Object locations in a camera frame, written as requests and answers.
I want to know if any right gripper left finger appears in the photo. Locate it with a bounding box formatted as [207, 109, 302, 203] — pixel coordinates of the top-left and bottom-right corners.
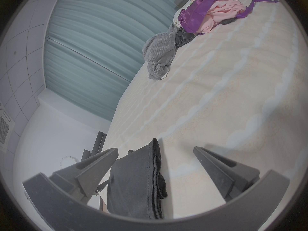
[49, 148, 119, 203]

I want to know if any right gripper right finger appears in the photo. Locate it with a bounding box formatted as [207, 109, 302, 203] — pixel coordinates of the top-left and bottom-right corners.
[193, 146, 260, 200]

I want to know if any black T-shirt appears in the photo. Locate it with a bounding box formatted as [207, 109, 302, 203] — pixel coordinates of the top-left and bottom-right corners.
[97, 138, 168, 219]

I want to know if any bed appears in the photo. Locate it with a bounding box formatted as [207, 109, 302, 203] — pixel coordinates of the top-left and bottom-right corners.
[97, 0, 307, 219]

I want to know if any blue-green curtain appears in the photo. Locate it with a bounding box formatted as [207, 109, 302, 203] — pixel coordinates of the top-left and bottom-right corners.
[44, 40, 131, 122]
[47, 0, 178, 82]

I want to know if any grey garment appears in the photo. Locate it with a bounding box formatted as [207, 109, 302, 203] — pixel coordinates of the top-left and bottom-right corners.
[142, 23, 177, 80]

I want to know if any black shiny garment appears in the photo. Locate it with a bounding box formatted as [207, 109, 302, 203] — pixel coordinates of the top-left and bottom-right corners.
[174, 27, 201, 48]

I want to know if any purple satin garment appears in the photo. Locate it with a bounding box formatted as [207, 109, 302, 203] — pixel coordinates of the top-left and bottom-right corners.
[179, 0, 280, 34]

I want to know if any pink garment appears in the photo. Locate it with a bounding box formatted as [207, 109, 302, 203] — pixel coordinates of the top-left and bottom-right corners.
[198, 0, 246, 34]

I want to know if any white printed pillow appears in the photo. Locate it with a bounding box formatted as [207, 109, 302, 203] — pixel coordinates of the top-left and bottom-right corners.
[173, 0, 232, 29]

